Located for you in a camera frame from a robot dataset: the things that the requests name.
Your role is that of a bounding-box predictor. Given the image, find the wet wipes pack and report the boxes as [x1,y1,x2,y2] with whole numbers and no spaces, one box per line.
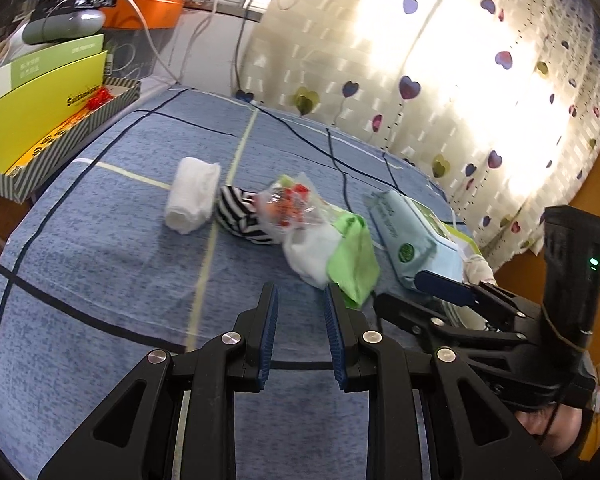
[364,189,441,291]

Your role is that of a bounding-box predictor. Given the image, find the clear plastic bag red snacks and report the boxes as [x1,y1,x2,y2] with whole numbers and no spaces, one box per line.
[254,172,341,241]

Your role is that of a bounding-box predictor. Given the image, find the white towel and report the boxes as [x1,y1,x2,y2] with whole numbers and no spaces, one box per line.
[164,156,222,235]

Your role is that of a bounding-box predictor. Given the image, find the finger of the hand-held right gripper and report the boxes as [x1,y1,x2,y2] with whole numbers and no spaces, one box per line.
[415,270,538,333]
[372,292,526,351]

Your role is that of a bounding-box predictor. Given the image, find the lime green cardboard box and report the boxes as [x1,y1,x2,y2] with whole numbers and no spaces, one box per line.
[0,49,110,171]

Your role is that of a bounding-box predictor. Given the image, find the red tinsel ornament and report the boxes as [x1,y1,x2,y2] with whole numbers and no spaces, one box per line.
[87,87,113,111]

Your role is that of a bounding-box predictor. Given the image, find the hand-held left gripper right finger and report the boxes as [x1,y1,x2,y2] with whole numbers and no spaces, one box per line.
[324,282,563,480]

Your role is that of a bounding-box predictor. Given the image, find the white cable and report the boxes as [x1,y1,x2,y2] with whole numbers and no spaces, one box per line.
[97,0,181,86]

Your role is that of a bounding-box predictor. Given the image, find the black white striped sock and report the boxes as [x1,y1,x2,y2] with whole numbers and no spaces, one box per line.
[212,185,283,246]

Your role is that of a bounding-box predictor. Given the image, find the person's right hand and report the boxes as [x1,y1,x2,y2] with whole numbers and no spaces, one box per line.
[512,402,588,458]

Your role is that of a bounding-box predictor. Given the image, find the heart print curtain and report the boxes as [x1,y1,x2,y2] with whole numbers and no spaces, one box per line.
[235,0,600,261]

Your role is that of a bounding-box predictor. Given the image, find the black cable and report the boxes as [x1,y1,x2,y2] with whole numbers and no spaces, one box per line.
[232,0,401,221]

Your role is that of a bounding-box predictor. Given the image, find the orange plastic basket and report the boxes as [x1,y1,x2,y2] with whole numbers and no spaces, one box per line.
[100,0,186,30]

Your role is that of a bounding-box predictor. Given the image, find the white and green box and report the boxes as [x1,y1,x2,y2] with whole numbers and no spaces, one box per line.
[0,34,106,108]

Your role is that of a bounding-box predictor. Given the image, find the white cotton glove red trim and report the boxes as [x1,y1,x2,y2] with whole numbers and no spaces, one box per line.
[282,225,341,288]

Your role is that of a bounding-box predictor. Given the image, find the green cloth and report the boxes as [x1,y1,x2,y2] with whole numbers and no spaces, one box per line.
[326,212,381,308]

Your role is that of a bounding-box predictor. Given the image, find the striped cardboard tray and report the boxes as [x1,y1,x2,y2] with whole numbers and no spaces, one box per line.
[0,77,142,205]

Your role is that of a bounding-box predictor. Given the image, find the blue face mask pack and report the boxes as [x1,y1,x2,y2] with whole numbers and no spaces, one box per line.
[430,230,468,286]

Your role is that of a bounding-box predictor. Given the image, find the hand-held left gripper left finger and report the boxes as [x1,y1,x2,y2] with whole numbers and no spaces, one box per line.
[37,281,280,480]

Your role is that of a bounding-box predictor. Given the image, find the grey oval case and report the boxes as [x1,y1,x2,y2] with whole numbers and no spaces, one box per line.
[21,10,106,45]

